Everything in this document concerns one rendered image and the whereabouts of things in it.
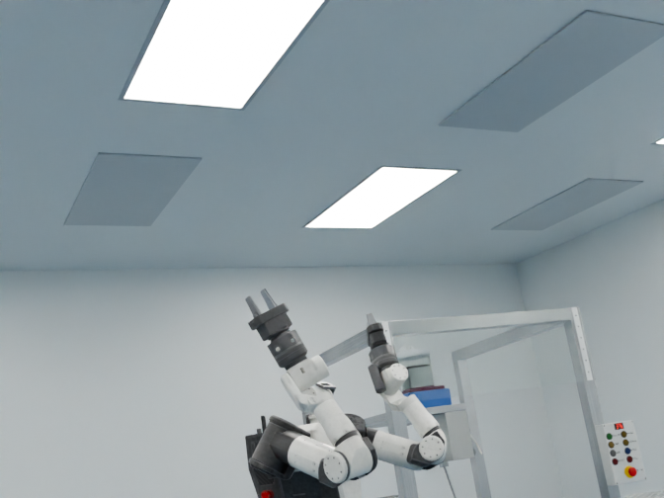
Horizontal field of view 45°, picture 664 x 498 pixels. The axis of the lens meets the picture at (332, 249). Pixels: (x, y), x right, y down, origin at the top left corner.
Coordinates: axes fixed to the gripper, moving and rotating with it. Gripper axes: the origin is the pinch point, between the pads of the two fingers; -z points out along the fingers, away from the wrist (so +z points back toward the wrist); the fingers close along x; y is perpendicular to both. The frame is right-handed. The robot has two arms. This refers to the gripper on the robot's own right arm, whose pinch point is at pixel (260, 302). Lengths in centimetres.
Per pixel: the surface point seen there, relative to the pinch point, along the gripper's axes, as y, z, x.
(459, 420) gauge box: -86, 71, 110
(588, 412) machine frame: -71, 100, 164
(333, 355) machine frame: -136, 18, 106
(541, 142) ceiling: -113, -30, 309
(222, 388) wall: -410, -12, 185
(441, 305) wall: -388, 22, 418
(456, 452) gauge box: -88, 80, 101
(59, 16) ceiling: -61, -140, 26
